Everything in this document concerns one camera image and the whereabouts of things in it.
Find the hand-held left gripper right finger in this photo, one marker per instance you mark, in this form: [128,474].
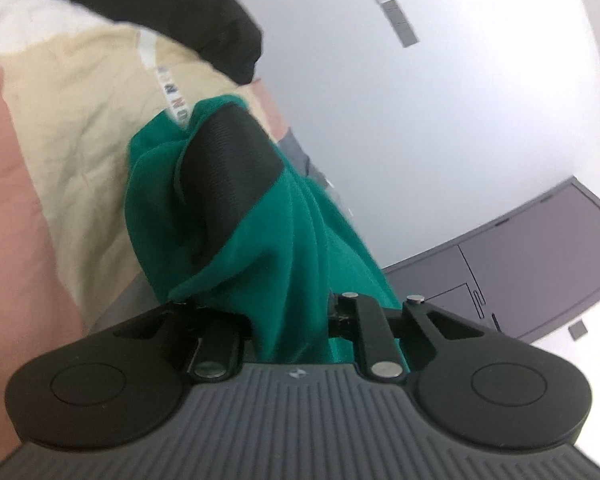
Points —
[341,317]

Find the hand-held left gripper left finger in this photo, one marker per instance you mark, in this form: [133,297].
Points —
[215,345]

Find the green hooded sweatshirt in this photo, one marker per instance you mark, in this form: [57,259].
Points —
[260,240]

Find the patchwork bed sheet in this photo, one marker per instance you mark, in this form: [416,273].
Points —
[80,120]

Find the black cloth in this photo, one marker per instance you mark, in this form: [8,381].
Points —
[190,5]

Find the white cloth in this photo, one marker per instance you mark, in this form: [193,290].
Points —
[25,10]

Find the grey wall socket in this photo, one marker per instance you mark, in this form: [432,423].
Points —
[578,331]

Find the grey wall switch panel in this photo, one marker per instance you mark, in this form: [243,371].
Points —
[395,15]

